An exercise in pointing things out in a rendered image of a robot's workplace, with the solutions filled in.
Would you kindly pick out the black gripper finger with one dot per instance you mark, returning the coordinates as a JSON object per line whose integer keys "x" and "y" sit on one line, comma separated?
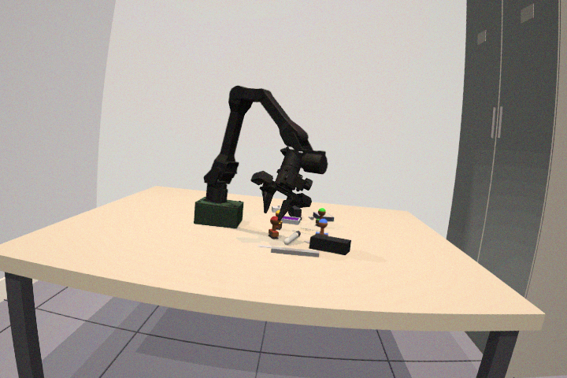
{"x": 286, "y": 205}
{"x": 267, "y": 194}

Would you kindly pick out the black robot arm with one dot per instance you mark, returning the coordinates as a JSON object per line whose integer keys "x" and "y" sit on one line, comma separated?
{"x": 224, "y": 166}

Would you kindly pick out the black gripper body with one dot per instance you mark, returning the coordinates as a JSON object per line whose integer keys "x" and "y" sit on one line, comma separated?
{"x": 264, "y": 178}

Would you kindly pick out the red-topped rubber stamp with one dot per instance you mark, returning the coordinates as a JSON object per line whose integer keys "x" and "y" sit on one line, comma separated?
{"x": 273, "y": 234}

